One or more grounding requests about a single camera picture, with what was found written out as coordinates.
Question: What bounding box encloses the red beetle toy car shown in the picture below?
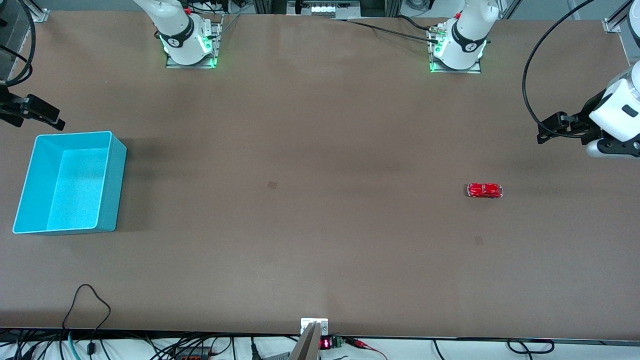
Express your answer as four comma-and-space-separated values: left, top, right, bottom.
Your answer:
467, 182, 504, 199

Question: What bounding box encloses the light blue plastic box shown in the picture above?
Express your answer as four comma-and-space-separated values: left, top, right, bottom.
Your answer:
12, 131, 127, 235

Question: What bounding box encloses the dark equipment rack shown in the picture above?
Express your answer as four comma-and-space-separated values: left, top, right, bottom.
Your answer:
252, 0, 404, 19

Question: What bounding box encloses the orange black power strip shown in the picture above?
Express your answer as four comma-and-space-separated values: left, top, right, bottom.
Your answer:
172, 347, 214, 360

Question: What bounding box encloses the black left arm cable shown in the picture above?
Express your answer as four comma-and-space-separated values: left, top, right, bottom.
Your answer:
522, 0, 597, 139

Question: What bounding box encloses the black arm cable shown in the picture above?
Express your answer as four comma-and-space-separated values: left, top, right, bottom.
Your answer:
0, 0, 37, 87
522, 0, 597, 139

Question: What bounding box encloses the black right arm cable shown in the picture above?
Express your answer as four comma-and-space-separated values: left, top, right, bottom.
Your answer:
0, 0, 37, 87

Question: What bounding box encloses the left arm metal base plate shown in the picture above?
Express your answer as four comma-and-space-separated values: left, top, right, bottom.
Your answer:
427, 25, 483, 75

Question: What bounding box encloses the aluminium frame bracket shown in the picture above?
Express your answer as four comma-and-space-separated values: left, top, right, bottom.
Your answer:
602, 0, 640, 37
20, 0, 51, 24

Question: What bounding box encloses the thick black base cable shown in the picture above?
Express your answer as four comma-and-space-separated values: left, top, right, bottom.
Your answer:
397, 14, 438, 33

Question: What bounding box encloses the thin black base cable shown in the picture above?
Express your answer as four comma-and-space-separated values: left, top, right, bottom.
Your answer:
325, 17, 441, 44

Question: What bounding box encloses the thin black looped cable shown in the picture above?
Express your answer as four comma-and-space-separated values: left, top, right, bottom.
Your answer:
62, 284, 112, 357

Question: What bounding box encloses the black coiled cable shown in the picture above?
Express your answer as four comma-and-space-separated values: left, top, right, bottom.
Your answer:
507, 338, 555, 355

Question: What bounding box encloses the red wire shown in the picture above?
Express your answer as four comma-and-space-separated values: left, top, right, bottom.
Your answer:
345, 338, 389, 360

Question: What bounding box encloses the white mounting bracket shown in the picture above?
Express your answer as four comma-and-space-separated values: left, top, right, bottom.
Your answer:
300, 318, 329, 336

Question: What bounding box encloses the grey camera pole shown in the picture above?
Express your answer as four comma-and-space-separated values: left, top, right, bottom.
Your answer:
287, 321, 321, 360

